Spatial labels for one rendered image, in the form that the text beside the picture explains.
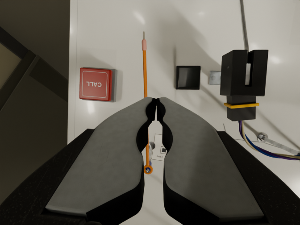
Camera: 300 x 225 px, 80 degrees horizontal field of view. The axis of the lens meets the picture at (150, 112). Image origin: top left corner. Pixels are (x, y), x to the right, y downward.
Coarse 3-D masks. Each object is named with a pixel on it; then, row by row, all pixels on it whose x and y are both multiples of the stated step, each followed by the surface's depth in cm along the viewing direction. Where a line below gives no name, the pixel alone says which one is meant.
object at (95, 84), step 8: (80, 72) 29; (88, 72) 28; (96, 72) 28; (104, 72) 28; (80, 80) 29; (88, 80) 29; (96, 80) 29; (104, 80) 28; (80, 88) 29; (88, 88) 29; (96, 88) 29; (104, 88) 29; (80, 96) 29; (88, 96) 29; (96, 96) 29; (104, 96) 29
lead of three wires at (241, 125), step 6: (240, 126) 25; (240, 132) 25; (246, 138) 25; (252, 144) 25; (258, 150) 24; (264, 150) 24; (270, 156) 24; (276, 156) 24; (282, 156) 23; (288, 156) 23; (294, 156) 23
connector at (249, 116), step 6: (228, 96) 25; (234, 96) 23; (240, 96) 23; (246, 96) 23; (252, 96) 23; (228, 102) 25; (234, 102) 24; (240, 102) 24; (246, 102) 23; (252, 102) 23; (228, 108) 25; (234, 108) 24; (240, 108) 24; (246, 108) 24; (252, 108) 24; (228, 114) 25; (234, 114) 24; (240, 114) 24; (246, 114) 24; (252, 114) 24; (234, 120) 24; (240, 120) 24
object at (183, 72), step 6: (180, 66) 30; (186, 66) 30; (192, 66) 30; (198, 66) 30; (180, 72) 30; (186, 72) 30; (192, 72) 30; (198, 72) 30; (180, 78) 30; (186, 78) 30; (192, 78) 30; (198, 78) 30; (180, 84) 30; (186, 84) 30; (192, 84) 30; (198, 84) 30
